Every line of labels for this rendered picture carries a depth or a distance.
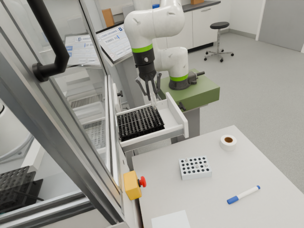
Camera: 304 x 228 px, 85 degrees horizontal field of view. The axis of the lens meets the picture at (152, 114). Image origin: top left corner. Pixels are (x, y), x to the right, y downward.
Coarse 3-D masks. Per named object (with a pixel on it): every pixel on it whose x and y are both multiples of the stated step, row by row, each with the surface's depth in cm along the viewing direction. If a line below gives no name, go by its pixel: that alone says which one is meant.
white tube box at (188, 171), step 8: (184, 160) 75; (192, 160) 74; (200, 160) 73; (184, 168) 73; (192, 168) 73; (200, 168) 70; (208, 168) 70; (184, 176) 70; (192, 176) 70; (200, 176) 70; (208, 176) 70
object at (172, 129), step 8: (160, 104) 98; (120, 112) 96; (128, 112) 96; (160, 112) 99; (168, 112) 97; (168, 120) 92; (168, 128) 78; (176, 128) 79; (144, 136) 77; (152, 136) 78; (160, 136) 79; (168, 136) 80; (128, 144) 77; (136, 144) 78; (144, 144) 79
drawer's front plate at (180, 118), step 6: (168, 96) 93; (168, 102) 97; (174, 102) 88; (174, 108) 86; (174, 114) 91; (180, 114) 79; (180, 120) 80; (186, 120) 75; (186, 126) 77; (186, 132) 79
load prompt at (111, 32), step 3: (120, 27) 157; (123, 27) 159; (111, 30) 151; (114, 30) 153; (117, 30) 154; (120, 30) 156; (123, 30) 158; (102, 33) 145; (105, 33) 147; (108, 33) 148; (111, 33) 150; (114, 33) 152; (102, 36) 145; (105, 36) 146; (108, 36) 148; (102, 39) 144
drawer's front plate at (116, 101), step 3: (114, 84) 118; (114, 87) 114; (114, 90) 111; (117, 90) 121; (114, 93) 108; (114, 96) 104; (117, 96) 108; (114, 99) 102; (117, 99) 103; (114, 102) 99; (117, 102) 98; (117, 105) 98; (117, 108) 99; (120, 108) 106; (120, 111) 101
